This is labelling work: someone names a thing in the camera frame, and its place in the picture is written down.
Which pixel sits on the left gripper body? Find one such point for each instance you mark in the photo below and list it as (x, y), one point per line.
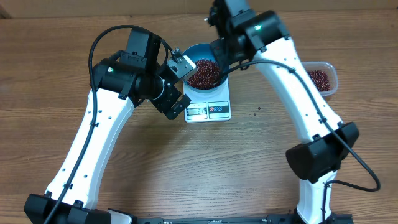
(167, 99)

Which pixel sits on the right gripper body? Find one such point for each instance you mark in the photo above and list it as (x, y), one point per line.
(219, 58)

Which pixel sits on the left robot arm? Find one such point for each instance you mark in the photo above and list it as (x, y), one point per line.
(146, 70)

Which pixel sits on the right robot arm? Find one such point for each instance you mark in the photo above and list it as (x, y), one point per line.
(246, 38)

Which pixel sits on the blue bowl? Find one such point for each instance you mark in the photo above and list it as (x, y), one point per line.
(197, 52)

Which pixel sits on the red beans in bowl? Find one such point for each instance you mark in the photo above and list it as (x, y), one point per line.
(207, 75)

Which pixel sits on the white kitchen scale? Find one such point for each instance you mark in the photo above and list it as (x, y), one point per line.
(208, 105)

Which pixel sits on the red beans in container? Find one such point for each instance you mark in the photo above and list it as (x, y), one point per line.
(320, 80)

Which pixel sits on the clear plastic container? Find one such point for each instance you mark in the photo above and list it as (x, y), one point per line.
(331, 72)

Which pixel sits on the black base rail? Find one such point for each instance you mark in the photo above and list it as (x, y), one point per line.
(214, 220)

